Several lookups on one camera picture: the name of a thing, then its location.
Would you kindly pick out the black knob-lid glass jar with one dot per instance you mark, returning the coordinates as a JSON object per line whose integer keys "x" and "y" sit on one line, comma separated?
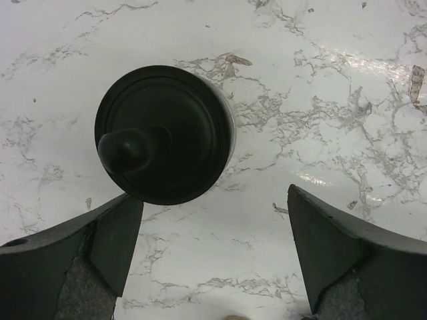
{"x": 164, "y": 135}

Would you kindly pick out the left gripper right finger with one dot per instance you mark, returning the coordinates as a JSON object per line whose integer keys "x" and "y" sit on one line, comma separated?
{"x": 353, "y": 269}

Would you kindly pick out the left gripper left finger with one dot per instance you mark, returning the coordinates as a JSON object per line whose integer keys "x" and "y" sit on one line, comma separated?
{"x": 74, "y": 270}

